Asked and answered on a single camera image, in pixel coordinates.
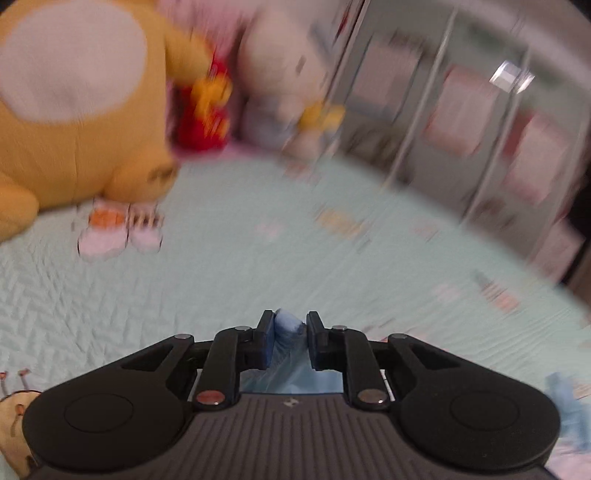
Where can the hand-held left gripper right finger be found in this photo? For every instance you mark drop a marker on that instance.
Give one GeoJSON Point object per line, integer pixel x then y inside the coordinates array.
{"type": "Point", "coordinates": [314, 341]}

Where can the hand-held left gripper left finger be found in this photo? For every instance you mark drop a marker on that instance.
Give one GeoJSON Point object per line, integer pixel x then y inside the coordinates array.
{"type": "Point", "coordinates": [267, 341]}

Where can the light blue white jacket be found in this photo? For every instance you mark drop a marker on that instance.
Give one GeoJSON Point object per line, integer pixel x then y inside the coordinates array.
{"type": "Point", "coordinates": [288, 323]}

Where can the bee print bed quilt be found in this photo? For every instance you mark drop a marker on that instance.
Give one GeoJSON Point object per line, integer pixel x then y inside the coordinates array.
{"type": "Point", "coordinates": [231, 258]}

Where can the grey sliding door wardrobe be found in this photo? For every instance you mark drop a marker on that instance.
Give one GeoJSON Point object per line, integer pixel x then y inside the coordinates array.
{"type": "Point", "coordinates": [415, 161]}

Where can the red plush toy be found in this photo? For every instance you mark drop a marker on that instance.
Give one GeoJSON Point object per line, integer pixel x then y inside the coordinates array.
{"type": "Point", "coordinates": [198, 124]}

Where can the orange bordered poster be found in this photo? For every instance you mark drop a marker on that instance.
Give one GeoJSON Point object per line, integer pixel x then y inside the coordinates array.
{"type": "Point", "coordinates": [461, 110]}

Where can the blue bordered poster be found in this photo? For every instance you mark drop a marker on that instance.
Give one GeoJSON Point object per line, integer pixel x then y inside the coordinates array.
{"type": "Point", "coordinates": [390, 76]}

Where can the white cat plush toy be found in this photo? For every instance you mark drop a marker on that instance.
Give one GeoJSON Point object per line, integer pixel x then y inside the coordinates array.
{"type": "Point", "coordinates": [277, 60]}

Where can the yellow plush toy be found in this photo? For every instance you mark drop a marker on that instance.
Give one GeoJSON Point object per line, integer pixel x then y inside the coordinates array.
{"type": "Point", "coordinates": [69, 138]}

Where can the pink bordered poster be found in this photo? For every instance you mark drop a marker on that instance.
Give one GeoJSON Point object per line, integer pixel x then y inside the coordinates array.
{"type": "Point", "coordinates": [538, 159]}

